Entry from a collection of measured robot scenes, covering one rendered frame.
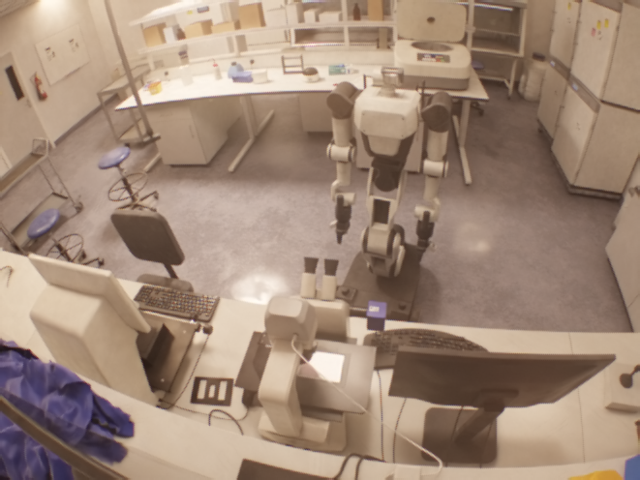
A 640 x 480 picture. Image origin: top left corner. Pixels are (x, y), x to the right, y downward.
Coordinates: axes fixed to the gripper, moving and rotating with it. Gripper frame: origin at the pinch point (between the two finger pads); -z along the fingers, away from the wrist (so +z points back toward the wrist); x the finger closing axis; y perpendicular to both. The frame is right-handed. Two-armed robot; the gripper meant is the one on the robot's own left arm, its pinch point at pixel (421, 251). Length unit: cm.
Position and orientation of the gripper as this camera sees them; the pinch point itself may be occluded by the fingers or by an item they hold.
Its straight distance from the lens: 188.5
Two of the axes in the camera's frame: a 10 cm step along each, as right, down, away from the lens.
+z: -0.2, -8.2, -5.7
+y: 9.2, 2.0, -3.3
